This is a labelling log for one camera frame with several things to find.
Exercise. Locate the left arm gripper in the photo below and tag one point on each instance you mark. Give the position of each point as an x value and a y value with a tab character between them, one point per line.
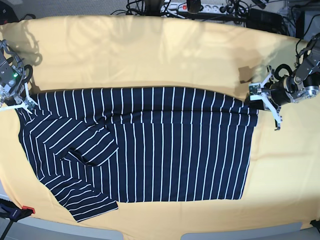
279	93

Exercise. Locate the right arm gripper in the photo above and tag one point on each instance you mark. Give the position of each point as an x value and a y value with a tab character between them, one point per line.
10	93

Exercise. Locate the navy white striped T-shirt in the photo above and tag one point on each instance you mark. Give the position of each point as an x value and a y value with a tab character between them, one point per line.
95	148

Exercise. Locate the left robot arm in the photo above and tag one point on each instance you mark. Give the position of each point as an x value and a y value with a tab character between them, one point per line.
306	74

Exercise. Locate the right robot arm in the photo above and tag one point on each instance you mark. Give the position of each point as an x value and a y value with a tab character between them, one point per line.
11	63

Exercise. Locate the black power adapter brick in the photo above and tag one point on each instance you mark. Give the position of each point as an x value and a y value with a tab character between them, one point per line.
263	20

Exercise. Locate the yellow table cloth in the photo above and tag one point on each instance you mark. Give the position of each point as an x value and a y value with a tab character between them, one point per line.
283	181

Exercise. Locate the blue red table clamp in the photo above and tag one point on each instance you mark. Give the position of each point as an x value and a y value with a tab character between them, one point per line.
8	210

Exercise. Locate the white power strip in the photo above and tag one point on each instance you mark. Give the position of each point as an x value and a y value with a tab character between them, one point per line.
205	9

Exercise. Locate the black clamp at right corner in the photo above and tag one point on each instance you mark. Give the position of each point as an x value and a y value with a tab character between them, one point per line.
315	224

